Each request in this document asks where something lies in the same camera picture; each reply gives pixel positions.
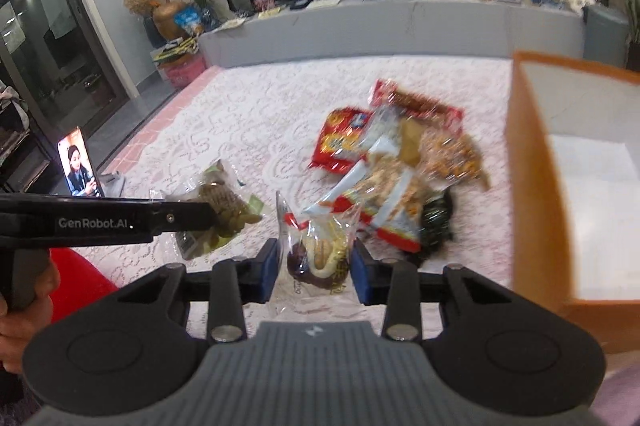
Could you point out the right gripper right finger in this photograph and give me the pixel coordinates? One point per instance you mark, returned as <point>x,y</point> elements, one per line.
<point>399,286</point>

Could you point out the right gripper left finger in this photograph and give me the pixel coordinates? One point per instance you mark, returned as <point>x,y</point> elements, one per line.
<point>229,286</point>

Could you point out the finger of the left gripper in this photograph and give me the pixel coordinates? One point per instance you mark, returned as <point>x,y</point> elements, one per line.
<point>181,216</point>

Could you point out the clear green pickle packet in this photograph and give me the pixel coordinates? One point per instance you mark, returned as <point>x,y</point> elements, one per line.
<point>235,204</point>

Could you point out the dark green snack packet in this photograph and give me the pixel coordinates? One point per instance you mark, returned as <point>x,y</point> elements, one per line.
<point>434,225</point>

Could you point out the clear date nut packet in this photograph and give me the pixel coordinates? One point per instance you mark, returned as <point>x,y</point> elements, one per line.
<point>314,280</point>

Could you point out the peanut snack bag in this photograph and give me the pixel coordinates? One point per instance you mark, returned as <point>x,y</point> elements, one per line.
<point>448,159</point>

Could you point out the person left hand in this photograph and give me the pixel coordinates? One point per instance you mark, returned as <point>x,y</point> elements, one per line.
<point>18,327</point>

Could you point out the smartphone on stand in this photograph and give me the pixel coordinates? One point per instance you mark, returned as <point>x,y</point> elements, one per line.
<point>79,173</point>

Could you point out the white lace tablecloth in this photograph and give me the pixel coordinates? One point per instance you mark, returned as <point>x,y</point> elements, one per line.
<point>405,156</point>

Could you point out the pink storage box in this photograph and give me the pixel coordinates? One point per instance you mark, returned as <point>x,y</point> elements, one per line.
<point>184,71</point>

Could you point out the red chip snack bag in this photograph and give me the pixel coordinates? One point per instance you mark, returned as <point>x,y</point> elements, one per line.
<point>337,148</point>

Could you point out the red meat snack packet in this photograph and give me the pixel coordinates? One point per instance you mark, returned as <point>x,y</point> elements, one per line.
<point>415,105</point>

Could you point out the golden vase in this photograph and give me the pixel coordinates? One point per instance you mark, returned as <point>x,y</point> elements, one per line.
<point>164,19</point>

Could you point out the orange cardboard box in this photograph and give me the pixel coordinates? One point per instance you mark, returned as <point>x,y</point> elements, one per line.
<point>572,135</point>

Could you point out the grey trash bin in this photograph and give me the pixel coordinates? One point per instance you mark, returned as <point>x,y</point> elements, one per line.
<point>606,34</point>

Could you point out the potted green plant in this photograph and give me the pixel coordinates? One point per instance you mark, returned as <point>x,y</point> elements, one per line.
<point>631,9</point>

